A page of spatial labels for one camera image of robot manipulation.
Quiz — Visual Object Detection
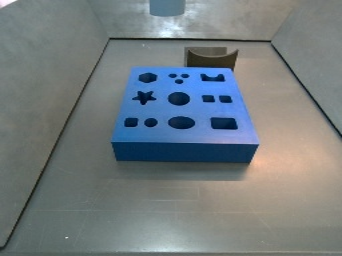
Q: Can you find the light blue oval object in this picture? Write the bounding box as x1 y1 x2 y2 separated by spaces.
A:
149 0 185 17

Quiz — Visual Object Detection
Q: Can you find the blue shape sorter block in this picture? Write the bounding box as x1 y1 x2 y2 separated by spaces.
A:
111 67 259 163

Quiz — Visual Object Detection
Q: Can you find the dark curved holder piece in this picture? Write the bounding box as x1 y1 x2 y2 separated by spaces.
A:
184 47 239 69

